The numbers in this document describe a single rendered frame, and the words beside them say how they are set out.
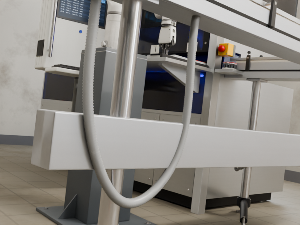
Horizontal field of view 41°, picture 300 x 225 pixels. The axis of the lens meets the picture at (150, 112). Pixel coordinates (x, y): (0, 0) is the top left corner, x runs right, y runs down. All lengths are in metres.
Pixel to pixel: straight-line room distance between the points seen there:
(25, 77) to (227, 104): 3.31
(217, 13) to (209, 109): 1.35
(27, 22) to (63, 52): 2.48
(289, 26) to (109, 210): 0.88
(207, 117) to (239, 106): 0.33
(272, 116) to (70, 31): 1.58
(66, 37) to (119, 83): 2.06
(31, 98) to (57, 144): 4.55
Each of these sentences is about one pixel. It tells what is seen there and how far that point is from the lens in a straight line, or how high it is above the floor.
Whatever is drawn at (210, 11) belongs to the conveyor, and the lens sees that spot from 1.13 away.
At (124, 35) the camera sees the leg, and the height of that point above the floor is 0.74.
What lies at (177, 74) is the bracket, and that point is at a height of 0.81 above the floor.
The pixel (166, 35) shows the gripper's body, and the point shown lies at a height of 1.02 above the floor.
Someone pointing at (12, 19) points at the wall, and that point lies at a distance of 5.36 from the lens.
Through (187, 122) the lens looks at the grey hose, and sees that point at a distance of 1.08.
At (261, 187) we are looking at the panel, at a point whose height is 0.14.
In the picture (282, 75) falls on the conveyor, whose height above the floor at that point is 0.86.
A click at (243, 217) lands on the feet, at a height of 0.07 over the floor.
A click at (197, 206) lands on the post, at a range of 2.51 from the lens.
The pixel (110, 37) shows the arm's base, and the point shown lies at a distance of 2.07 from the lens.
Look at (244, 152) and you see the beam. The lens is 1.32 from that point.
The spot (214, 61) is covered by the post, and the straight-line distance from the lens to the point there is 2.48.
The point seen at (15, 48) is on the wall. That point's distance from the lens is 5.33.
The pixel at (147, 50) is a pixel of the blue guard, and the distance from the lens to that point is 2.90.
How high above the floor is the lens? 0.56
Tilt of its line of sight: level
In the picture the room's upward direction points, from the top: 6 degrees clockwise
